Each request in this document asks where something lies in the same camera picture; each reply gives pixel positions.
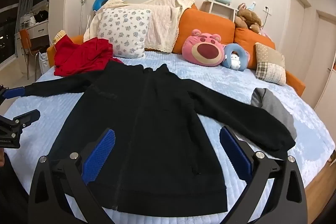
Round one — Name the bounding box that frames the brown teddy bear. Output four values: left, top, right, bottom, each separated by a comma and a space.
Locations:
234, 7, 263, 33

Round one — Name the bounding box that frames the small white plush toy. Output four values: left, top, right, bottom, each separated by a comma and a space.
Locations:
229, 53, 242, 69

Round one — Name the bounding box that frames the beige patchwork pillow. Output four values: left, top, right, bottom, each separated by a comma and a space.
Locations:
255, 42, 286, 86

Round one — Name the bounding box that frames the cream quilted blanket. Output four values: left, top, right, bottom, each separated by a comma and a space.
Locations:
84, 0, 196, 52

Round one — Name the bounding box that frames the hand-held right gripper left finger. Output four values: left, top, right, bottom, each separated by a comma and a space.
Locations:
28, 127, 117, 224

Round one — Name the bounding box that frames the grey garment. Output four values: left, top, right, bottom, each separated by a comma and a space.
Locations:
251, 88, 298, 140

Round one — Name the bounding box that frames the white metal pole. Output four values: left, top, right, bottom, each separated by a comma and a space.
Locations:
80, 0, 88, 30

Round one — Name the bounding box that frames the orange padded bed frame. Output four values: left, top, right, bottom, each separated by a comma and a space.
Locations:
47, 4, 306, 97

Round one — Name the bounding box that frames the red garment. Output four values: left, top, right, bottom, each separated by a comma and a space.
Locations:
54, 38, 124, 77

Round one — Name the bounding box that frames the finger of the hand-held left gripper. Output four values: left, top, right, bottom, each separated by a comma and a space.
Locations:
0, 85, 27, 102
0, 109, 41, 136

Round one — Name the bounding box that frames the white desk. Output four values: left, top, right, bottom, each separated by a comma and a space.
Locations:
20, 13, 49, 38

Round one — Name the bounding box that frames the orange chair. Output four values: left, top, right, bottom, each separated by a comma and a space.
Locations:
19, 29, 40, 80

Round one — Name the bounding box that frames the floral print pillow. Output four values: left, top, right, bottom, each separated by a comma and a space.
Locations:
97, 8, 153, 59

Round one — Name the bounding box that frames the blue neck pillow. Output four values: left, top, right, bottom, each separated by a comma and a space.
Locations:
223, 43, 250, 72

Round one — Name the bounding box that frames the yellow plaid cloth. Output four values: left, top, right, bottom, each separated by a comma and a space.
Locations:
52, 30, 70, 47

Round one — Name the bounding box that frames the black zip jacket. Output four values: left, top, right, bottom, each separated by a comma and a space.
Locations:
25, 60, 297, 214

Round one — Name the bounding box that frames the light blue bedspread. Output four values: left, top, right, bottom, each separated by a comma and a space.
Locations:
5, 49, 336, 224

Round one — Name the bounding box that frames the white small shelf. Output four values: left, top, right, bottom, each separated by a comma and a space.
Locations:
202, 0, 238, 22

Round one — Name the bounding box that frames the pink bear plush cushion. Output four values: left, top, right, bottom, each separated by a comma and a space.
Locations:
182, 29, 226, 67

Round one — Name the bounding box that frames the white bag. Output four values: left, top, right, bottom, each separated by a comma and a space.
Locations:
39, 51, 49, 75

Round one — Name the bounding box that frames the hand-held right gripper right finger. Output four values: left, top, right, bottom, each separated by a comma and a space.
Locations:
219, 126, 308, 224

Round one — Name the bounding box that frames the blue round plush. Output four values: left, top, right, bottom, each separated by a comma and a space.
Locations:
94, 0, 124, 13

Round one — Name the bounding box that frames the beige door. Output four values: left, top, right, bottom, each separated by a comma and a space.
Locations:
287, 0, 318, 98
312, 10, 336, 109

